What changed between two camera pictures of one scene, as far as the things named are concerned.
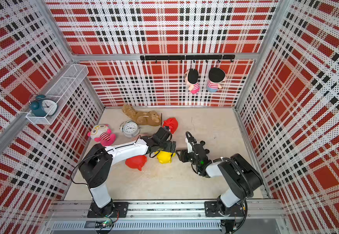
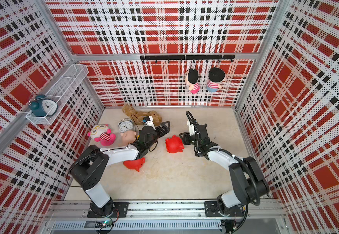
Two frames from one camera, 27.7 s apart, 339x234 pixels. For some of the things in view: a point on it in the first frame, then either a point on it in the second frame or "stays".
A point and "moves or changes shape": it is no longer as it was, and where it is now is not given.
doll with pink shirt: x=191 y=78 stays
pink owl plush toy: x=102 y=133 stays
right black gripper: x=183 y=155 to x=186 y=138
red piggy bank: x=137 y=162 stays
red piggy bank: x=172 y=123 moves or changes shape
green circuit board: x=103 y=224 stays
